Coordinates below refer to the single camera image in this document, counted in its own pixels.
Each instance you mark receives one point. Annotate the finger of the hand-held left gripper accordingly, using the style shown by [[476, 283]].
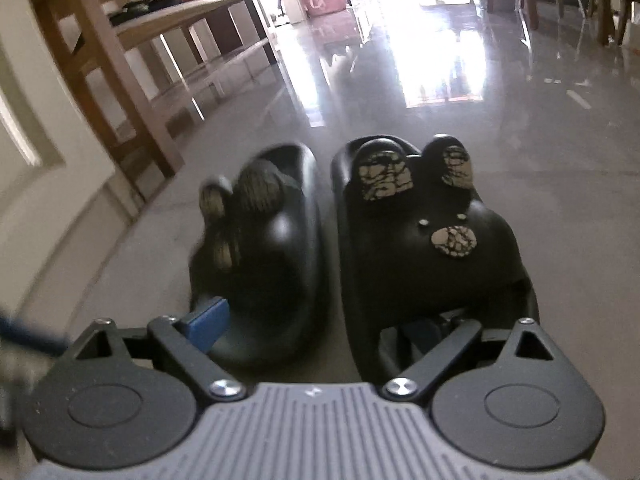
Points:
[[30, 335]]

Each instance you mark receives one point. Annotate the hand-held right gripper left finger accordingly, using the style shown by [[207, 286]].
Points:
[[207, 322]]

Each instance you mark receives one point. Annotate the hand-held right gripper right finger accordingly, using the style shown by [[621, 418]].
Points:
[[450, 347]]

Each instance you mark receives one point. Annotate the wooden shoe rack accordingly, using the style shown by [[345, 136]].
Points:
[[125, 60]]

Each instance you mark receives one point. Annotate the white panelled door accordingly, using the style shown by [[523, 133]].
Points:
[[30, 185]]

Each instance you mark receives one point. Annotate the dark shoe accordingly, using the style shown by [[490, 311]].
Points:
[[167, 2], [130, 12]]

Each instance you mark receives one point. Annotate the pink bag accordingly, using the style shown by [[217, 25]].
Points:
[[325, 2]]

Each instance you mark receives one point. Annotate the dark chair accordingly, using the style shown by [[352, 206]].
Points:
[[600, 0]]

